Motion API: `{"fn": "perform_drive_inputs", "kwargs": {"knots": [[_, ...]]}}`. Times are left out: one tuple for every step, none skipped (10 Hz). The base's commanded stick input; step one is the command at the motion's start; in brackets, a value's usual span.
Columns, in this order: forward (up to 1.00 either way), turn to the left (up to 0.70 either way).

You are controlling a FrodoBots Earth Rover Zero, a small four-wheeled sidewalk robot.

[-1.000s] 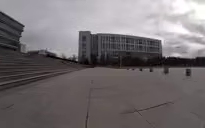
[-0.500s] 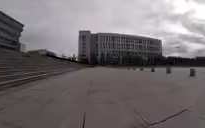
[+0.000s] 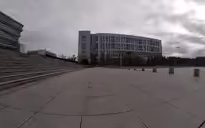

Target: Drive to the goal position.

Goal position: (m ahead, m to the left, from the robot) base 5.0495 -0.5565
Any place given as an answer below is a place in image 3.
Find large pale many-windowed building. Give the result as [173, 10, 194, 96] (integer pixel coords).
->
[77, 30, 164, 66]

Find grey concrete slab plaza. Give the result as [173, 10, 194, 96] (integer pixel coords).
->
[0, 66, 205, 128]

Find low flat building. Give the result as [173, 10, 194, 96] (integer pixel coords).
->
[26, 49, 58, 58]

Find dark row of trees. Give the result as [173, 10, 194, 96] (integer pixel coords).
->
[89, 53, 205, 68]

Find wide grey stone steps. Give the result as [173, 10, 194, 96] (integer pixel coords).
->
[0, 48, 84, 94]

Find row of grey bollards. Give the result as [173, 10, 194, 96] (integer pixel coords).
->
[125, 66, 201, 78]

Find grey building with banded front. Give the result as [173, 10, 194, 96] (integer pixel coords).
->
[0, 5, 25, 52]

